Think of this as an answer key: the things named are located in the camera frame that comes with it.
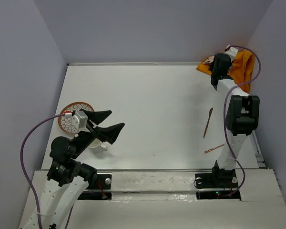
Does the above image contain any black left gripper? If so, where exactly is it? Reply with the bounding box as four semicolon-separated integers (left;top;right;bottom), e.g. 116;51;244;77
71;108;125;157

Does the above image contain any orange Mickey placemat cloth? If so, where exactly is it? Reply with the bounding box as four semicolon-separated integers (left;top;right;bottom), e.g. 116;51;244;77
196;50;255;84

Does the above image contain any white ceramic mug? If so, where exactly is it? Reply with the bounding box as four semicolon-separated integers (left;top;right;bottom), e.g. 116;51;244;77
88;138;108;151

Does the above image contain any floral brown rimmed plate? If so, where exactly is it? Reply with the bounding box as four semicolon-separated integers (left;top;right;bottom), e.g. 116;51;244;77
58;102;94;135

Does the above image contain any copper fork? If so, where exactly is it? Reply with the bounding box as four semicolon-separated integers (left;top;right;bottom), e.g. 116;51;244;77
204;144;225;154

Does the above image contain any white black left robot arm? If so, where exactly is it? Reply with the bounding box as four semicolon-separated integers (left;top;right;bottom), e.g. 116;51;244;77
20;109;125;229

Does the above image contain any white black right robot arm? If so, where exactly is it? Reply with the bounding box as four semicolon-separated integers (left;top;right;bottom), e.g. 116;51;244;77
210;52;260;187

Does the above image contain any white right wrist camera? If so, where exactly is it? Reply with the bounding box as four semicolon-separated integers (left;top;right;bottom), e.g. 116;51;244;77
224;45;238;62

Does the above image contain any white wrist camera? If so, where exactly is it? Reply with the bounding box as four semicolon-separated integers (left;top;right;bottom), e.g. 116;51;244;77
71;110;88;131
224;45;238;62

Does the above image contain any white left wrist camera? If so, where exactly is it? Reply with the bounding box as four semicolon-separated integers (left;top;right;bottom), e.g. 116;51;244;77
71;110;88;131

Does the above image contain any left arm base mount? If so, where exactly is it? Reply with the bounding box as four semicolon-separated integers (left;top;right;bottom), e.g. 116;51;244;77
78;173;112;200

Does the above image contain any aluminium rail right edge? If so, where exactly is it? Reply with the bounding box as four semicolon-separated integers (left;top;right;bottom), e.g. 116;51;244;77
250;131;267;169

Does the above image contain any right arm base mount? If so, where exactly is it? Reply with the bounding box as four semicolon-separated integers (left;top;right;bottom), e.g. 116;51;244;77
193;173;241;200

